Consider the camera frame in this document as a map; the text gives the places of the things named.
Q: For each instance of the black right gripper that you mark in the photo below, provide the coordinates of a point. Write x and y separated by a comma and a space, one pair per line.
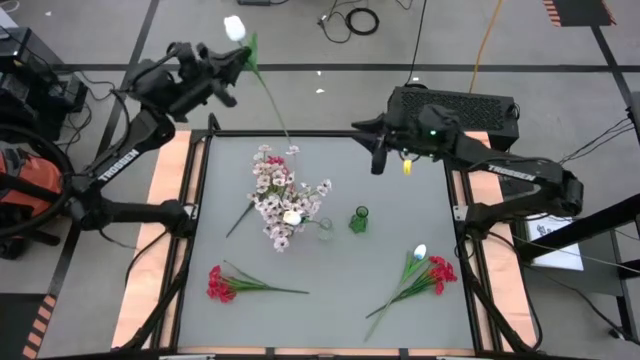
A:
397, 135

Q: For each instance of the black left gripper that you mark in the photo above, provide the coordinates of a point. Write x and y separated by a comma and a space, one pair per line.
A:
200, 75

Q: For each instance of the white artificial tulip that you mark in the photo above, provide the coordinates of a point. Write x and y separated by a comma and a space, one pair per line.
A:
292, 218
420, 251
235, 28

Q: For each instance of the pale pink blossom bunch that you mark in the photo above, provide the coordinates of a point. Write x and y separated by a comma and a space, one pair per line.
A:
272, 205

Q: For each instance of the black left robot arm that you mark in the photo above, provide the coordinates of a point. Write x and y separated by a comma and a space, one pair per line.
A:
117, 165

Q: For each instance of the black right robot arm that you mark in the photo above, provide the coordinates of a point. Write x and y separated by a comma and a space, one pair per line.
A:
510, 172

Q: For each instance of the green glass vase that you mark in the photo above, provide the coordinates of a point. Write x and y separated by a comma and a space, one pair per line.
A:
359, 223

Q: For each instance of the clear glass vase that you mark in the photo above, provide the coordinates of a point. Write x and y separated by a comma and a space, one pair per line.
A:
325, 231

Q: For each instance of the small yellow tag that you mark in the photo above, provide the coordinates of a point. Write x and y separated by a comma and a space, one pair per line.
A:
407, 167

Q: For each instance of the black perforated computer case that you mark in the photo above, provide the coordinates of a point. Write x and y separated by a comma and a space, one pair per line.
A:
475, 107

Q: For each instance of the light wooden side board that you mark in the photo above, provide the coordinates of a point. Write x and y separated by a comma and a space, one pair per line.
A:
165, 170
517, 295

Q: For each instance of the black electronics box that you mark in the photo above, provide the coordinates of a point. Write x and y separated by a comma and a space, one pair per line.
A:
20, 55

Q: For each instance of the white paper sheet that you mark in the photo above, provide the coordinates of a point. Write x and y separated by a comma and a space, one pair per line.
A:
555, 245

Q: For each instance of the black metal beam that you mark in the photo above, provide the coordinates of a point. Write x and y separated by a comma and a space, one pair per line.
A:
590, 222

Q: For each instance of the orange black vacuum cleaner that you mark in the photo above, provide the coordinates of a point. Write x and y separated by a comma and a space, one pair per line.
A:
30, 180

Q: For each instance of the black hazard striped floor mat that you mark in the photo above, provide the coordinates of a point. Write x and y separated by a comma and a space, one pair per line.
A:
580, 12
25, 325

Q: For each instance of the grey side desk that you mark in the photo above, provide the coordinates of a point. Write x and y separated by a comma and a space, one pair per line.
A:
600, 280

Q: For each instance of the white metal base bracket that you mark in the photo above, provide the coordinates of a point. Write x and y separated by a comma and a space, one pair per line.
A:
191, 211
460, 213

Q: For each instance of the black diagonal frame brace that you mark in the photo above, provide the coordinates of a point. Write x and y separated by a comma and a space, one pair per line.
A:
160, 300
495, 300

